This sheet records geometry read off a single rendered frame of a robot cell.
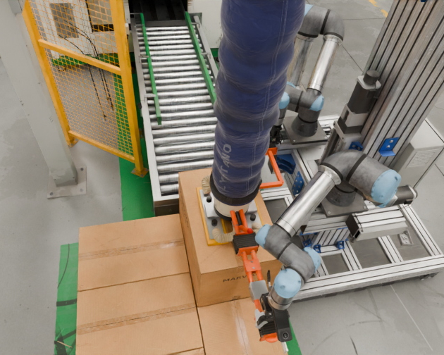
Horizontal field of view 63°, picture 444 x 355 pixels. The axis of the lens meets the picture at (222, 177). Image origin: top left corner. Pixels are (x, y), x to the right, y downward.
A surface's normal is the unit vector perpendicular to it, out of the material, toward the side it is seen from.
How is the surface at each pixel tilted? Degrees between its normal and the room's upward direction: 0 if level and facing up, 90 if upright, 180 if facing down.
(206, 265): 0
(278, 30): 82
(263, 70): 72
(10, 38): 91
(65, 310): 0
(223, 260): 0
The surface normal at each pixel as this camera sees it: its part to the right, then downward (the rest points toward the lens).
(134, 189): 0.07, -0.64
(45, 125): 0.22, 0.73
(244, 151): 0.00, 0.60
